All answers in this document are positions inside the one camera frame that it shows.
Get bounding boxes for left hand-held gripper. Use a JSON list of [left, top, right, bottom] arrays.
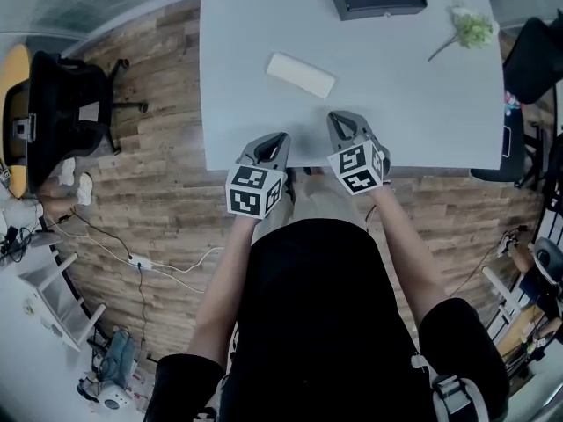
[[225, 132, 295, 221]]

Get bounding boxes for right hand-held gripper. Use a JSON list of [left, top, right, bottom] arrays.
[[326, 110, 393, 196]]

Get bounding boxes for white glasses case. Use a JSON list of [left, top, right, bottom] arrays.
[[267, 51, 338, 100]]

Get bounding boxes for person's right forearm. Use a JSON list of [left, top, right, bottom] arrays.
[[367, 186, 453, 325]]

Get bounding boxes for person's left forearm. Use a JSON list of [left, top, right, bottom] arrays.
[[188, 215, 257, 372]]

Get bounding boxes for person's light trousers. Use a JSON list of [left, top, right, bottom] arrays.
[[252, 173, 369, 241]]

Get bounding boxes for green artificial flower sprig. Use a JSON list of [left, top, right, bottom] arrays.
[[427, 0, 501, 63]]

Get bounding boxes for colourful snack packets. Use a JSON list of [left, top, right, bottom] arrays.
[[502, 90, 523, 118]]

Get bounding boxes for person's black shirt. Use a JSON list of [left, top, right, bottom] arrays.
[[144, 218, 511, 422]]

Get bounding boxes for black office chair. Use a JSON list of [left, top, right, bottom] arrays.
[[514, 120, 563, 223], [2, 50, 149, 195], [470, 15, 563, 183]]

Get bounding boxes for wooden desk with white legs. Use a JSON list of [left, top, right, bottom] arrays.
[[481, 265, 563, 368]]

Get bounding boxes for grey round chair back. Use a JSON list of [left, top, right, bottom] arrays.
[[532, 236, 563, 280]]

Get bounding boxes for blue denim cloth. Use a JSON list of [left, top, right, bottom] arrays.
[[101, 329, 138, 384]]

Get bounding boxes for yellow round table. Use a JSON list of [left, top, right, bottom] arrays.
[[0, 44, 33, 200]]

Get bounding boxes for white round device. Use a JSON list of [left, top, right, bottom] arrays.
[[97, 383, 134, 412]]

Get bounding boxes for white power cable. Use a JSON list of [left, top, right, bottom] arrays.
[[46, 215, 226, 294]]

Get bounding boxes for grey shoulder strap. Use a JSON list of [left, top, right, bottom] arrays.
[[411, 353, 489, 422], [188, 404, 221, 422]]

